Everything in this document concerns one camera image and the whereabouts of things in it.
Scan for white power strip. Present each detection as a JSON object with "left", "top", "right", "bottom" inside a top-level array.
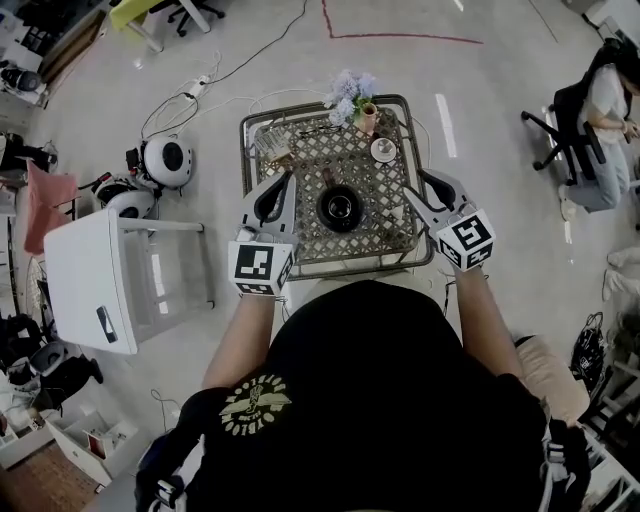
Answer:
[{"left": 181, "top": 74, "right": 212, "bottom": 102}]

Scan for black teapot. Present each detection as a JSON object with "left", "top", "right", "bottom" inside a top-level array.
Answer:
[{"left": 315, "top": 168, "right": 367, "bottom": 234}]

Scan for brown metal lattice table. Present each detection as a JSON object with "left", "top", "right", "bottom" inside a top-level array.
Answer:
[{"left": 238, "top": 93, "right": 437, "bottom": 283}]

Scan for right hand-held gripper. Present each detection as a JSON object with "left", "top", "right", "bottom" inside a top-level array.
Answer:
[{"left": 402, "top": 168, "right": 497, "bottom": 274}]

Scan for black bag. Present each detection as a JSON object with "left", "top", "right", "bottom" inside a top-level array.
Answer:
[{"left": 569, "top": 311, "right": 614, "bottom": 397}]

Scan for white round helmet device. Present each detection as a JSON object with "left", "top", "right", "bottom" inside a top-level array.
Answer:
[
  {"left": 125, "top": 135, "right": 197, "bottom": 191},
  {"left": 91, "top": 171, "right": 158, "bottom": 222}
]

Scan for person's left forearm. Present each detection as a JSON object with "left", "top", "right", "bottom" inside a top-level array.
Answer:
[{"left": 201, "top": 293, "right": 277, "bottom": 392}]

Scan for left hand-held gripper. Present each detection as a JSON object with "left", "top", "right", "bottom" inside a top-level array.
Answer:
[{"left": 227, "top": 170, "right": 300, "bottom": 298}]

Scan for pink cloth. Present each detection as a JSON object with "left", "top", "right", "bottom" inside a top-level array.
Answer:
[{"left": 23, "top": 159, "right": 82, "bottom": 257}]

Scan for white open box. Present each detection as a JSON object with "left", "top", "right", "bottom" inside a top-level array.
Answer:
[{"left": 46, "top": 406, "right": 140, "bottom": 487}]

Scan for white wire fan guard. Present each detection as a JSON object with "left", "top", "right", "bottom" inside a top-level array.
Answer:
[{"left": 21, "top": 254, "right": 52, "bottom": 322}]

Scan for black office chair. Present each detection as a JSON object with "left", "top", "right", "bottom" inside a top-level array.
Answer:
[{"left": 520, "top": 82, "right": 609, "bottom": 189}]

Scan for black phone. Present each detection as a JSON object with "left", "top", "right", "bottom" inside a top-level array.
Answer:
[{"left": 95, "top": 305, "right": 119, "bottom": 345}]

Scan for person's black printed t-shirt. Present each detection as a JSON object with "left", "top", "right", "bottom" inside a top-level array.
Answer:
[{"left": 134, "top": 279, "right": 592, "bottom": 512}]

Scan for person's right forearm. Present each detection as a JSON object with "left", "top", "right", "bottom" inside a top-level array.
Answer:
[{"left": 451, "top": 267, "right": 524, "bottom": 377}]

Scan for long black floor cable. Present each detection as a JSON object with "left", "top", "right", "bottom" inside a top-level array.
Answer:
[{"left": 198, "top": 0, "right": 309, "bottom": 87}]

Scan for white side table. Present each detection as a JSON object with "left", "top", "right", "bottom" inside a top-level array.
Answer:
[{"left": 43, "top": 206, "right": 217, "bottom": 357}]

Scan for purple flowers in clay vase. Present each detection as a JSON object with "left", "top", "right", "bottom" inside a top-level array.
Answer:
[{"left": 322, "top": 69, "right": 382, "bottom": 137}]

